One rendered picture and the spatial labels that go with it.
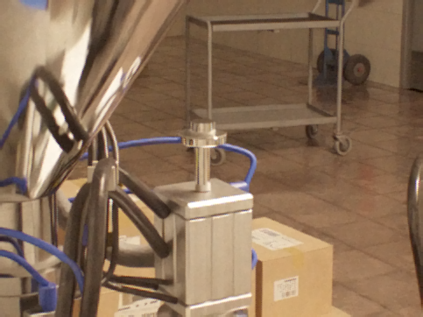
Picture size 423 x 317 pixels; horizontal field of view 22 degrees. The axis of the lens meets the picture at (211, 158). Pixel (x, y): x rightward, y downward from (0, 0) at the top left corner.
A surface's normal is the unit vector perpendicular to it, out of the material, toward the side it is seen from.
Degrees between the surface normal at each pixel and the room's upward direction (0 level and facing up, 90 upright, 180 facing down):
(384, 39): 90
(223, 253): 90
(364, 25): 90
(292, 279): 90
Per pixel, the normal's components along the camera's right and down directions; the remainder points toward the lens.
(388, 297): 0.00, -0.97
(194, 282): 0.49, 0.21
